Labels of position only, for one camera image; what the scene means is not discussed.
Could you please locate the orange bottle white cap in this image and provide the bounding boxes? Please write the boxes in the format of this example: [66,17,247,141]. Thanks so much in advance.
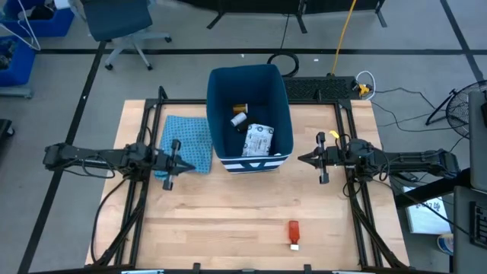
[287,219,301,252]

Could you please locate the dark grey desk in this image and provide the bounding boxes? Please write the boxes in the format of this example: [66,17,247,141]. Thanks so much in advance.
[393,167,487,274]

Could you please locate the black equipment base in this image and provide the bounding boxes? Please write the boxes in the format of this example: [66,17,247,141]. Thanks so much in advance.
[0,118,16,139]

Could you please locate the black mesh panel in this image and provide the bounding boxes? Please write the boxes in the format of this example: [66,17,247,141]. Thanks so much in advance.
[281,75,361,104]

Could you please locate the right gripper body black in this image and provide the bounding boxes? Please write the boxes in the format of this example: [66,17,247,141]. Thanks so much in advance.
[316,131,350,185]

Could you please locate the large blue plastic bin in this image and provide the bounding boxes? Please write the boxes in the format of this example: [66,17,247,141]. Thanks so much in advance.
[0,0,75,39]

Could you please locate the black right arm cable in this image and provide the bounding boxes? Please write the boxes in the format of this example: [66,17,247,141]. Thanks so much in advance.
[341,132,471,237]

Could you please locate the navy fabric basket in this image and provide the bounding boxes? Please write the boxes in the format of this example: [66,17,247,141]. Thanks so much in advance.
[205,63,294,175]

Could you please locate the thin black floor cable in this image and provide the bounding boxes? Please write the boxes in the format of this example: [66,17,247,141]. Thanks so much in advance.
[370,87,469,135]

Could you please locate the yellow cable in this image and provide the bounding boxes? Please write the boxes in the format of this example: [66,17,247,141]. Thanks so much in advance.
[330,0,359,75]

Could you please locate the blue patterned cloth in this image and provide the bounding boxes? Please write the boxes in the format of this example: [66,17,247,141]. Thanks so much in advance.
[153,114,214,182]

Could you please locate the white blue round container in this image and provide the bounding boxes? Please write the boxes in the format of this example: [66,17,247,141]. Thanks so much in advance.
[436,232,455,257]

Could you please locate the coiled black cable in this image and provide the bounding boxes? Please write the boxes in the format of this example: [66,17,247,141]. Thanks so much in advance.
[266,50,301,78]

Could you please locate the small blue plastic bin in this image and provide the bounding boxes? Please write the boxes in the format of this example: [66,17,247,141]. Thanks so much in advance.
[0,35,37,88]

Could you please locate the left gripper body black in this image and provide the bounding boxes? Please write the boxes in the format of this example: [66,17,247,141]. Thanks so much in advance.
[146,139,182,191]

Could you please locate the grey monitor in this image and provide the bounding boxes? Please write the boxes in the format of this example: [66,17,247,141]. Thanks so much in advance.
[467,89,487,192]

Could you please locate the blue office chair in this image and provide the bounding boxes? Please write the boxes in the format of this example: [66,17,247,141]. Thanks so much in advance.
[80,0,173,72]

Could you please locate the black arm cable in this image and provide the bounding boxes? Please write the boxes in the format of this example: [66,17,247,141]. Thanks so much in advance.
[341,132,471,237]
[90,177,129,264]

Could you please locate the white and yellow bottle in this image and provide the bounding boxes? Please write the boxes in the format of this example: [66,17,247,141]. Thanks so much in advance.
[229,111,249,128]

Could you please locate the black aluminium table frame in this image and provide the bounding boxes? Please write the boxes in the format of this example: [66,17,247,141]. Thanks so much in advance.
[86,85,411,269]

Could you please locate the black remote control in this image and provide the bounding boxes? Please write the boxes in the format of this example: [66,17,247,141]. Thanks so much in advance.
[397,171,422,183]

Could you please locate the black table stand legs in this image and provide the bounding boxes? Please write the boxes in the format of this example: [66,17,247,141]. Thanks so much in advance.
[206,0,388,35]

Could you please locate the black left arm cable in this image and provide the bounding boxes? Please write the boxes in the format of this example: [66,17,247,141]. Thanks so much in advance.
[90,177,129,264]

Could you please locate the white green-print gauze pack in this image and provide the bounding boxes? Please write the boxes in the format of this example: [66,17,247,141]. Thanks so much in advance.
[240,122,275,158]

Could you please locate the white printed box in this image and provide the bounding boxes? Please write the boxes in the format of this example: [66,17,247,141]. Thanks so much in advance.
[403,186,453,235]

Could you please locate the white cable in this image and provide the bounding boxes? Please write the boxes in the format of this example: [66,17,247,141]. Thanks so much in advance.
[355,69,377,101]

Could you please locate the black floor fan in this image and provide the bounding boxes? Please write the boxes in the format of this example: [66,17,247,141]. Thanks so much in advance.
[425,79,487,139]

